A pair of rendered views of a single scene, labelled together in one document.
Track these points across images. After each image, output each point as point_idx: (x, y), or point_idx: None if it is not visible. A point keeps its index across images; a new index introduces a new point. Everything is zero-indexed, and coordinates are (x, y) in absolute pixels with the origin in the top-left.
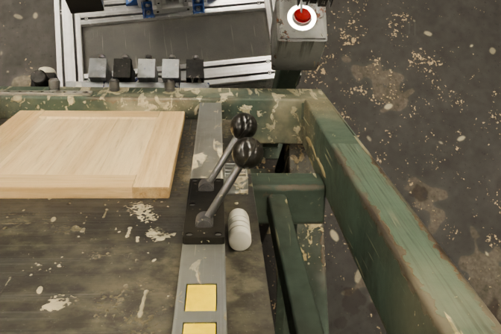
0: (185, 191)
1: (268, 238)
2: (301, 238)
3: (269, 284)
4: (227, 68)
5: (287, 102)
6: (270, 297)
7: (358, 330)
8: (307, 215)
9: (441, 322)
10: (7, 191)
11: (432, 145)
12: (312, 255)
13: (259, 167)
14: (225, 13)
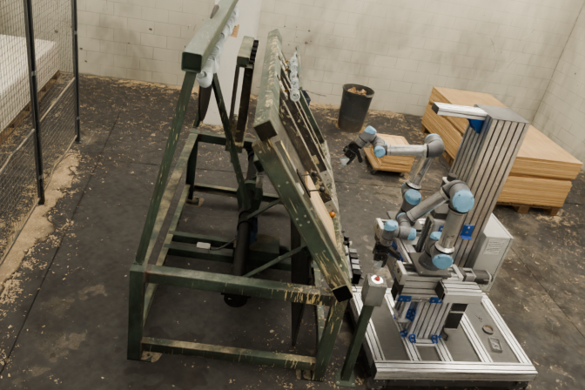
0: None
1: (293, 370)
2: (295, 285)
3: (271, 367)
4: (374, 341)
5: (344, 274)
6: (265, 367)
7: None
8: (303, 243)
9: (285, 163)
10: (306, 179)
11: None
12: (289, 287)
13: (329, 372)
14: (403, 346)
